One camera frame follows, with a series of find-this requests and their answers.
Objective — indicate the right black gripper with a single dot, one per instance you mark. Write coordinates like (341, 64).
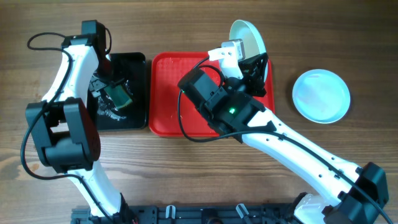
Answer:
(252, 75)

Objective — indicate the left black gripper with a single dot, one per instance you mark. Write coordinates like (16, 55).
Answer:
(117, 81)

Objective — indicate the green yellow sponge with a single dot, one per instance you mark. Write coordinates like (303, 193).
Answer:
(119, 96)

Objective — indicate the mint plate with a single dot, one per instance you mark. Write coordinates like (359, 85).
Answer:
(253, 45)
(321, 96)

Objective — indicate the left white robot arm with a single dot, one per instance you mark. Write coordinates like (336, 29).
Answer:
(64, 134)

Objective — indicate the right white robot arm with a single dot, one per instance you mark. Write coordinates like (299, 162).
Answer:
(225, 88)

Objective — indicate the black plastic tray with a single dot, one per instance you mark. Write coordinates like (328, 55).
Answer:
(102, 110)

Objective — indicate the red plastic tray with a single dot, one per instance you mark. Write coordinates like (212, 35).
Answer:
(167, 112)

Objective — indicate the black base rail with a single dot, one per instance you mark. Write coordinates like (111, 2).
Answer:
(267, 213)

